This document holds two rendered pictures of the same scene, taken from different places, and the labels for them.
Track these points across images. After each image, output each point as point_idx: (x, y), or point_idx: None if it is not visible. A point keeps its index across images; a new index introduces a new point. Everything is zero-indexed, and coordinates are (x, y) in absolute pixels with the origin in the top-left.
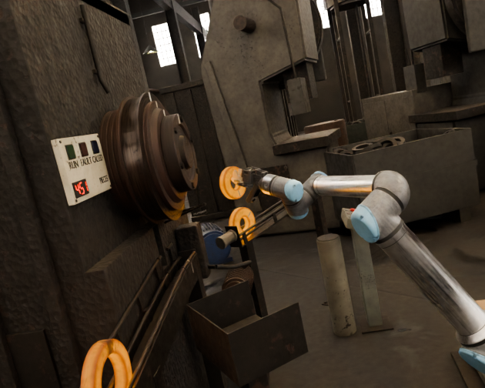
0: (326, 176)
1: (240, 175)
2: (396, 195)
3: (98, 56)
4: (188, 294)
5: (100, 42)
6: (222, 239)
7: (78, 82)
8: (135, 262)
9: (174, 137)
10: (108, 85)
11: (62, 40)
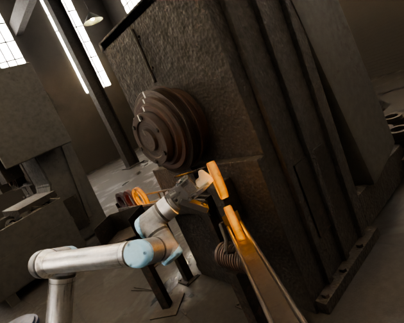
0: (113, 244)
1: (204, 178)
2: (45, 278)
3: (153, 52)
4: (184, 211)
5: (153, 39)
6: (224, 214)
7: (143, 82)
8: (172, 177)
9: (133, 132)
10: (163, 70)
11: (131, 64)
